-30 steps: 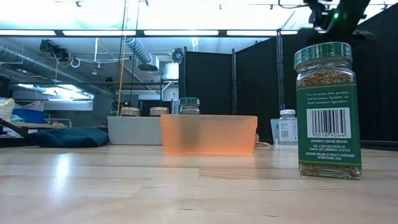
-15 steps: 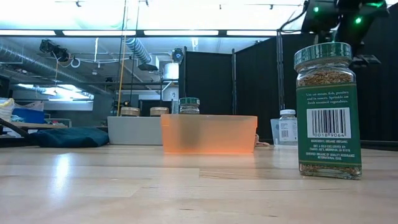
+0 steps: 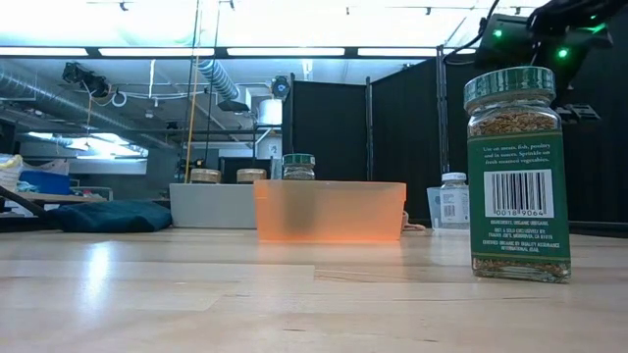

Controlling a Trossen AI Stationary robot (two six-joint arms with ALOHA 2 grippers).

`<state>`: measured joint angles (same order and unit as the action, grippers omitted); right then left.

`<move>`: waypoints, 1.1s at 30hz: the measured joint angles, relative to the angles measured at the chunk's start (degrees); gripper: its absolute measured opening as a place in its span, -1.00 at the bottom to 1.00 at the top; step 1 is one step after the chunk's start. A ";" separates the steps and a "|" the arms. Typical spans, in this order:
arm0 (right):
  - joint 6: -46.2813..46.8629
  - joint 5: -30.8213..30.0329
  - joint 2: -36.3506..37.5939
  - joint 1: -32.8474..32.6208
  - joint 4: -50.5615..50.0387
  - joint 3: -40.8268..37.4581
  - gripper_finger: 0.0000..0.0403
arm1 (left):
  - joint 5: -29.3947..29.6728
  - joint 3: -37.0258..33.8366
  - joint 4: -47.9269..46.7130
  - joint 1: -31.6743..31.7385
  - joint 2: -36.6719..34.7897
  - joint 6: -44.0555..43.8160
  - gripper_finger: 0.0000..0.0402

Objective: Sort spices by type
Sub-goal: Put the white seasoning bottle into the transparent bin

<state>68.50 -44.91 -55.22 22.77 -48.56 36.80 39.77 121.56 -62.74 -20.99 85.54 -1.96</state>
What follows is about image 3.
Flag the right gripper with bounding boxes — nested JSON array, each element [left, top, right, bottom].
[[474, 13, 539, 69]]

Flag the green-lid spice jar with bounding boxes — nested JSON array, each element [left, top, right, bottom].
[[281, 152, 318, 236], [462, 65, 573, 285]]

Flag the white-lid spice jar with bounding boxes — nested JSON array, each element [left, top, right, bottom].
[[438, 171, 471, 230]]

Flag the orange plastic bin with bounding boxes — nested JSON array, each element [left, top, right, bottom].
[[252, 178, 408, 243]]

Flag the tan-lid spice jar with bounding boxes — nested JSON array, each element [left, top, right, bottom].
[[189, 168, 224, 185], [235, 168, 269, 185]]

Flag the long ceiling light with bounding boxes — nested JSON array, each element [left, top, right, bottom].
[[356, 46, 439, 58], [226, 46, 346, 58], [0, 46, 89, 58], [97, 46, 216, 58]]

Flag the black partition screen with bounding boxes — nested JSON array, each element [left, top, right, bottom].
[[288, 79, 370, 182], [370, 44, 628, 236]]

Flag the pink folded cloth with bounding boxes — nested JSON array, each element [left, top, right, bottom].
[[400, 209, 428, 233]]

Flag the round black fan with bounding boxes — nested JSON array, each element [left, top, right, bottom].
[[270, 75, 292, 100]]

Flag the white cylinder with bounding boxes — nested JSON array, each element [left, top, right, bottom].
[[256, 97, 285, 127]]

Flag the navy blue folded cloth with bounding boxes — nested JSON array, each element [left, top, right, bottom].
[[47, 199, 174, 234]]

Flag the background work table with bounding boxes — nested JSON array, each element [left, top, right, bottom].
[[0, 190, 115, 203]]

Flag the blue storage bin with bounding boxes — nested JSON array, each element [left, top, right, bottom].
[[18, 169, 74, 196]]

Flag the white plastic bag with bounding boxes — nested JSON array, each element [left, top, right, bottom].
[[0, 153, 25, 193]]

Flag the silver flexible duct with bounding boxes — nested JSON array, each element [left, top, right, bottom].
[[195, 58, 242, 103]]

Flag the black hanging camera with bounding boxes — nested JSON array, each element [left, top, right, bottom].
[[61, 61, 112, 99]]

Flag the large round ceiling duct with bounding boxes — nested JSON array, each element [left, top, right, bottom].
[[0, 62, 168, 151]]

